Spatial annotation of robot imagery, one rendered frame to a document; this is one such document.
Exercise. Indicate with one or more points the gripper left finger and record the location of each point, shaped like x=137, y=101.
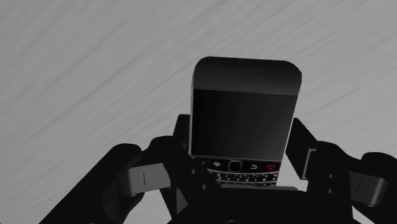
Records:
x=161, y=173

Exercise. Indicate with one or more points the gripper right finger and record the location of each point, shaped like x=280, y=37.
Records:
x=328, y=173

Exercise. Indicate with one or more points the black keypad phone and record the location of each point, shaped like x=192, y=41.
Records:
x=243, y=121

